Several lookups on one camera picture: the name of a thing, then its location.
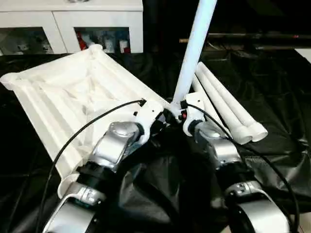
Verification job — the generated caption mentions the white plastic table leg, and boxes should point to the white plastic table leg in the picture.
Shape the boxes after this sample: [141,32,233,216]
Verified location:
[172,0,218,106]
[194,63,254,145]
[191,73,219,128]
[199,62,269,143]

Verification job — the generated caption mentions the black cabinet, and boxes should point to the black cabinet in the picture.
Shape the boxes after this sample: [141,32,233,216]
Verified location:
[143,0,195,54]

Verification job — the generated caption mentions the black plastic mat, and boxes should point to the black plastic mat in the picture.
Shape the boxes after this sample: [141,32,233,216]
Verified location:
[0,49,311,233]

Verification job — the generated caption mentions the red carton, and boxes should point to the red carton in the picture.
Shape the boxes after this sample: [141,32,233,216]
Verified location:
[77,33,88,50]

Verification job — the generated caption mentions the white board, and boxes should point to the white board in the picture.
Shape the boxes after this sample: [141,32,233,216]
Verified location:
[294,48,311,65]

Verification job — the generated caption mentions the white cabinet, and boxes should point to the white cabinet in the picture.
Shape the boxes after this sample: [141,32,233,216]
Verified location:
[0,0,144,55]

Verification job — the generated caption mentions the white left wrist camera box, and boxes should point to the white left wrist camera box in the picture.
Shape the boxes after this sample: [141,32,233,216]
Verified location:
[133,100,165,145]

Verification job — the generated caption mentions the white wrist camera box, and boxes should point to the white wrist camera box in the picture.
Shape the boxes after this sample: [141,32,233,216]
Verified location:
[181,92,208,137]
[133,100,165,145]

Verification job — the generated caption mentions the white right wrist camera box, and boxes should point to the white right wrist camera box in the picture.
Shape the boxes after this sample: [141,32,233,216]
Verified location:
[181,92,208,137]

